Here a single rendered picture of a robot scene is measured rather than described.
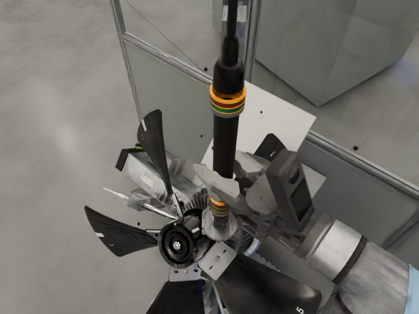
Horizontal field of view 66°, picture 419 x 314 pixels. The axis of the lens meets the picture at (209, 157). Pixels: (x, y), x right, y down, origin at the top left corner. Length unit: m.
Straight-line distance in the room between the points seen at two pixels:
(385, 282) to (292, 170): 0.17
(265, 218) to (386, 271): 0.16
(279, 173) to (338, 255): 0.14
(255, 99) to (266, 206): 0.58
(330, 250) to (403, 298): 0.09
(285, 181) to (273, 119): 0.59
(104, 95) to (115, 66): 0.44
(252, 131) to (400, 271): 0.64
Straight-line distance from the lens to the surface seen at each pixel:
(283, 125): 0.97
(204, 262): 0.86
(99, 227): 1.07
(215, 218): 0.62
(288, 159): 0.40
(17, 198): 2.69
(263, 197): 0.47
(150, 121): 0.87
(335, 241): 0.46
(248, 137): 1.00
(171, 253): 0.86
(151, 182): 1.07
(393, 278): 0.47
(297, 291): 0.87
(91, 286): 2.19
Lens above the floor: 2.00
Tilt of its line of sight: 53 degrees down
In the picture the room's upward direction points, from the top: straight up
